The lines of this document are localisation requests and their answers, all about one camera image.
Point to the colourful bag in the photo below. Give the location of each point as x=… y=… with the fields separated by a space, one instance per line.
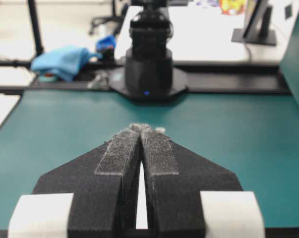
x=232 y=7

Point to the blue cloth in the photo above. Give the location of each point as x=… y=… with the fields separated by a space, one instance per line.
x=65 y=62

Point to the black monitor stand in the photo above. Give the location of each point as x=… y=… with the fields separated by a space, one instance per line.
x=256 y=27

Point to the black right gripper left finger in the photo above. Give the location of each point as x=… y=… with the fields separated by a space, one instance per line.
x=91 y=196

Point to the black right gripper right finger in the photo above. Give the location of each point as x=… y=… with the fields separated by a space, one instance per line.
x=192 y=197

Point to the blue and black object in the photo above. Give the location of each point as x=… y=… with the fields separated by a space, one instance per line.
x=105 y=47

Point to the teal tape roll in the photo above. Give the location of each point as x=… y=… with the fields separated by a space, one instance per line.
x=47 y=78

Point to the black office chair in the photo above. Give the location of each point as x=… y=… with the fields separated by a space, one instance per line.
x=118 y=19

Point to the black frame post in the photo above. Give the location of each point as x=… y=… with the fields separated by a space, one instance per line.
x=39 y=49

